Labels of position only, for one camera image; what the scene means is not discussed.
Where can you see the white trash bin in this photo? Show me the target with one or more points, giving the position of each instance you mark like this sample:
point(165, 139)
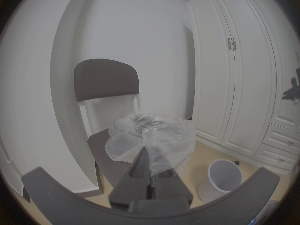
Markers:
point(211, 186)

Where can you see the white wardrobe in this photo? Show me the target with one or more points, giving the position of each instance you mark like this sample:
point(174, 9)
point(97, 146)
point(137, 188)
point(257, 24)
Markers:
point(246, 78)

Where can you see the clear plastic bag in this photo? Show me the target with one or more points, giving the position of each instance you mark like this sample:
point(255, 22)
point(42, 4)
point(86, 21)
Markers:
point(164, 139)

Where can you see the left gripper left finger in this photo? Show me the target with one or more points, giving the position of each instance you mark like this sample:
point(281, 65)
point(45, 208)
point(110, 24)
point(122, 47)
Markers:
point(131, 186)

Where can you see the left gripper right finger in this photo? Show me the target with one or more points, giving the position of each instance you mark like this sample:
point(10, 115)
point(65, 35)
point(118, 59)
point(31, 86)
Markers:
point(168, 186)

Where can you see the grey padded white chair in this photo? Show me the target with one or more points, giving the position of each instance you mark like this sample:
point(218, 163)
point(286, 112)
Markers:
point(105, 81)

